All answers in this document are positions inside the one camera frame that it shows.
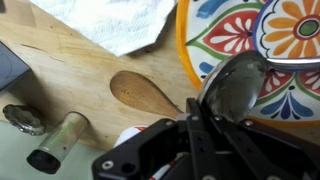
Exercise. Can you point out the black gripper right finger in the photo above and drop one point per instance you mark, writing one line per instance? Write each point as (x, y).
(242, 158)

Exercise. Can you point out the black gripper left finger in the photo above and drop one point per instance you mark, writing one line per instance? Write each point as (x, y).
(205, 164)

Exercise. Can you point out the big metal soup ladle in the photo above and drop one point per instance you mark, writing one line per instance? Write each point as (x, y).
(231, 89)

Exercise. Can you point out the colourful round chopping board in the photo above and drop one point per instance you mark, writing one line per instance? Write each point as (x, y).
(210, 31)

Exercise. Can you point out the wooden spoon on counter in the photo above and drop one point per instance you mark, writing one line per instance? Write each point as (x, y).
(138, 92)

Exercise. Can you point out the small spice jar green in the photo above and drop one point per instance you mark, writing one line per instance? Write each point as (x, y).
(51, 152)

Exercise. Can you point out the dark phone on counter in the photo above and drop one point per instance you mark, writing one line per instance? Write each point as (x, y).
(12, 67)

